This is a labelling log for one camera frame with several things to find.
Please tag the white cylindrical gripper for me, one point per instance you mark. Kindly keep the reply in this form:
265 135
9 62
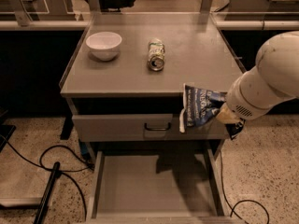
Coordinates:
240 101

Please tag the blue chip bag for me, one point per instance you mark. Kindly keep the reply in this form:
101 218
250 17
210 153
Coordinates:
200 106

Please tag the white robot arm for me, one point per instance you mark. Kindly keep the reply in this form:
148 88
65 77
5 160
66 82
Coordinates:
273 80

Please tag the grey top drawer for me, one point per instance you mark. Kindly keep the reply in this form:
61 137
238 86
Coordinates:
105 128

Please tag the grey drawer cabinet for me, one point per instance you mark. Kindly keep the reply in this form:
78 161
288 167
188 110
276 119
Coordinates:
195 54

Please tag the open grey middle drawer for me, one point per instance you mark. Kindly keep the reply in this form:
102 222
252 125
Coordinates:
156 189

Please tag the green white soda can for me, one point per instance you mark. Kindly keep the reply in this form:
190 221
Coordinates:
156 55

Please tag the white ceramic bowl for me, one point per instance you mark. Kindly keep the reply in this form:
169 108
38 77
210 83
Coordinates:
104 45

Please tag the black bar on floor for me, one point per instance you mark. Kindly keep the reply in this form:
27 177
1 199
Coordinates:
43 206

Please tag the black drawer handle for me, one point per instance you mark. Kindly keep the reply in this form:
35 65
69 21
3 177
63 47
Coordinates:
157 129

